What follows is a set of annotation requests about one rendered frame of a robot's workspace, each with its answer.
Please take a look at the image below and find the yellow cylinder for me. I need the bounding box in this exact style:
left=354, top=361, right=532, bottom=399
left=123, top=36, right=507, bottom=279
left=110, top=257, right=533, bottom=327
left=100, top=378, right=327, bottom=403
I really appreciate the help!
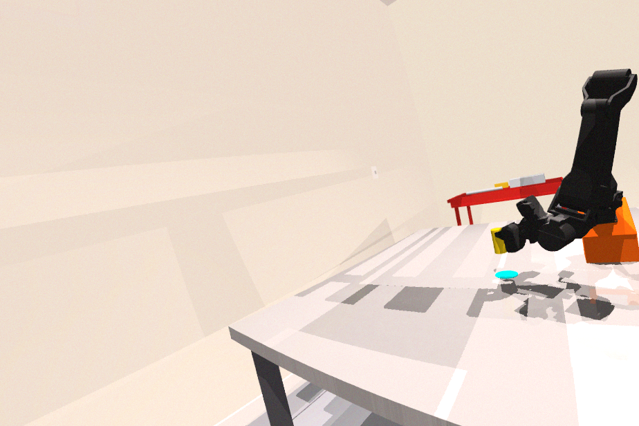
left=490, top=228, right=506, bottom=254

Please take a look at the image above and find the cyan circle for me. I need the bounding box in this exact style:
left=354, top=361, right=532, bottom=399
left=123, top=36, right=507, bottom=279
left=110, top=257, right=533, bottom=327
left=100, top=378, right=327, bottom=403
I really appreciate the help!
left=495, top=270, right=518, bottom=279

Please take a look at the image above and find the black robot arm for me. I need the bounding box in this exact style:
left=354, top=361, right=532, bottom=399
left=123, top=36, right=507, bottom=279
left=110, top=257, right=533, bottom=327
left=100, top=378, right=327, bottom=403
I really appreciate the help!
left=516, top=68, right=638, bottom=252

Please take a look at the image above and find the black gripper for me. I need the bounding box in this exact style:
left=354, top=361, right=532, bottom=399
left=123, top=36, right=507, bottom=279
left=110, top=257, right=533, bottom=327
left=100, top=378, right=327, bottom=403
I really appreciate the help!
left=494, top=214, right=554, bottom=253

